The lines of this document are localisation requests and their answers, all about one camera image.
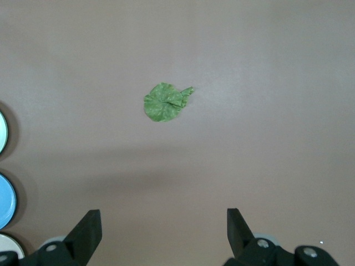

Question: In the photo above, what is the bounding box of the green lettuce leaf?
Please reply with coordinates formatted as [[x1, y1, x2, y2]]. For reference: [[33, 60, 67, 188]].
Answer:
[[143, 82, 195, 123]]

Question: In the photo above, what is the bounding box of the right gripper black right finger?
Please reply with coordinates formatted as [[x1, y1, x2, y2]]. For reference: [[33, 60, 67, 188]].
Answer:
[[223, 207, 341, 266]]

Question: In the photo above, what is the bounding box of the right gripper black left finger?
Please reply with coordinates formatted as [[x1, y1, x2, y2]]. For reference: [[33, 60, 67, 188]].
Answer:
[[18, 209, 103, 266]]

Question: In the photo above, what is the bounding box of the beige round plate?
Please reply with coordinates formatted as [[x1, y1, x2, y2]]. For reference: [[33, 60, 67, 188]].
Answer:
[[0, 233, 25, 259]]

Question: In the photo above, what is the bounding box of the pale green round plate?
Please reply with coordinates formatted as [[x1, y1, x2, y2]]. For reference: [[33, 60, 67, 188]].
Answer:
[[0, 110, 9, 155]]

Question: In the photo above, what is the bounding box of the blue round plate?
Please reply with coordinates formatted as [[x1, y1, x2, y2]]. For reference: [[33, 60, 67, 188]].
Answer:
[[0, 172, 18, 231]]

